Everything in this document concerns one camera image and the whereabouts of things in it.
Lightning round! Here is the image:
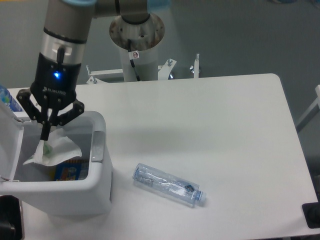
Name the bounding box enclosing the clear plastic water bottle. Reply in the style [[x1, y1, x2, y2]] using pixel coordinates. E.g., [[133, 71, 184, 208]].
[[132, 163, 207, 207]]

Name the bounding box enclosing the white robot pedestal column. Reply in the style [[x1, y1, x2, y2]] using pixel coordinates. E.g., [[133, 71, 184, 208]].
[[109, 13, 165, 82]]

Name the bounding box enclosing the white trash can lid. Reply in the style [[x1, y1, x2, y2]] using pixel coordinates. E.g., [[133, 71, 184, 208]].
[[0, 101, 24, 182]]

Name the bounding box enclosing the blue and orange snack wrapper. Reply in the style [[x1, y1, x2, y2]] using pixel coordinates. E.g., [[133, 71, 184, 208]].
[[53, 159, 90, 181]]

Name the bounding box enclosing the white bracket with bolt left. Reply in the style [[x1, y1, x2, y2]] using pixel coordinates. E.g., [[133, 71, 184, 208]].
[[86, 65, 124, 85]]

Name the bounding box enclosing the white metal frame right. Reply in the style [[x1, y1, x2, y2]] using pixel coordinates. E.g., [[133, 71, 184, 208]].
[[295, 85, 320, 133]]

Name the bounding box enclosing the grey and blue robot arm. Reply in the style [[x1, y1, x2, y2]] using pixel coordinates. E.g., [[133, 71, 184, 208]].
[[17, 0, 171, 141]]

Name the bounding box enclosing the black clamp bottom right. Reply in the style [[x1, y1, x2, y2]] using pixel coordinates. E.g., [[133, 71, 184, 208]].
[[302, 202, 320, 229]]

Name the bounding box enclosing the white bracket with bolt right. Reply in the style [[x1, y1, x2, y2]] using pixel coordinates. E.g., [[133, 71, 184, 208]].
[[189, 53, 201, 79]]

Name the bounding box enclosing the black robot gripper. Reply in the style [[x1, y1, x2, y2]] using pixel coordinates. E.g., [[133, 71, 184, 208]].
[[16, 53, 85, 141]]

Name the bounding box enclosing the white bracket with bolt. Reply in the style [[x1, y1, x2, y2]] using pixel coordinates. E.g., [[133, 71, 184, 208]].
[[189, 53, 201, 79], [158, 58, 177, 81], [86, 65, 124, 85]]

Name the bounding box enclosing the black cable on pedestal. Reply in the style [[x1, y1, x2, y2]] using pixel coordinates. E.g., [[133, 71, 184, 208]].
[[126, 38, 142, 82]]

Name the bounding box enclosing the blue patterned cylinder can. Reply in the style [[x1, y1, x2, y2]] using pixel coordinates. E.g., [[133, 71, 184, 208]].
[[0, 85, 24, 112]]

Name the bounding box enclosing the white bracket with bolt middle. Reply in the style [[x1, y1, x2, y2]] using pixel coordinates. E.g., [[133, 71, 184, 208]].
[[158, 58, 177, 81]]

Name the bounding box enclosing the white plastic trash can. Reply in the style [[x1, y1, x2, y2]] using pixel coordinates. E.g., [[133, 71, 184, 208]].
[[0, 111, 113, 215]]

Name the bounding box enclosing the white paper tissue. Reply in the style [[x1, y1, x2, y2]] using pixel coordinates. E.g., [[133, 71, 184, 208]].
[[23, 128, 83, 167]]

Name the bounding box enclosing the black device bottom left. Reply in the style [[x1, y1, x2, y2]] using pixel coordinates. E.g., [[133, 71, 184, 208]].
[[0, 195, 23, 240]]

